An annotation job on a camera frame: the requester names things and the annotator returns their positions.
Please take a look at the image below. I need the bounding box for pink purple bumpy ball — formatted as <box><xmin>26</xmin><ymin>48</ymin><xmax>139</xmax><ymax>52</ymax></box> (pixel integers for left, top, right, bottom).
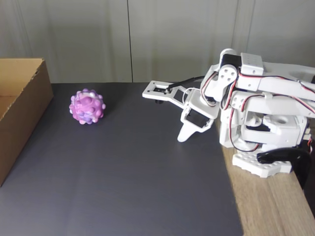
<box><xmin>68</xmin><ymin>88</ymin><xmax>107</xmax><ymax>125</ymax></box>

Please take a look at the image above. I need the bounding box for brown cardboard box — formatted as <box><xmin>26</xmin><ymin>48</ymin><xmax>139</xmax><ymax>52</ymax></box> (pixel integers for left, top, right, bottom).
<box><xmin>0</xmin><ymin>58</ymin><xmax>54</xmax><ymax>187</ymax></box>

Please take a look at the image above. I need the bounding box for black table mat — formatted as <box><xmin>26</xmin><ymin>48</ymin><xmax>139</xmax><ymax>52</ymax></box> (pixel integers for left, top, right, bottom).
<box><xmin>0</xmin><ymin>82</ymin><xmax>244</xmax><ymax>236</ymax></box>

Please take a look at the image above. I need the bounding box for black table clamp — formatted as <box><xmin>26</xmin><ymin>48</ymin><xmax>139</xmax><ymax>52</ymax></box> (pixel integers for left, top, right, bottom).
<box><xmin>256</xmin><ymin>147</ymin><xmax>312</xmax><ymax>190</ymax></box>

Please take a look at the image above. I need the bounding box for white panelled cabinet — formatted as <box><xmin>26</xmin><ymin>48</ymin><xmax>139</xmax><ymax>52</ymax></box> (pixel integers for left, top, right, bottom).
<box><xmin>0</xmin><ymin>0</ymin><xmax>315</xmax><ymax>84</ymax></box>

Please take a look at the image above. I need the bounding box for black camera cable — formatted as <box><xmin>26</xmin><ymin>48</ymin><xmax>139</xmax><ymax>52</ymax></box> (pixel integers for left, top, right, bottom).
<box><xmin>166</xmin><ymin>76</ymin><xmax>205</xmax><ymax>93</ymax></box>

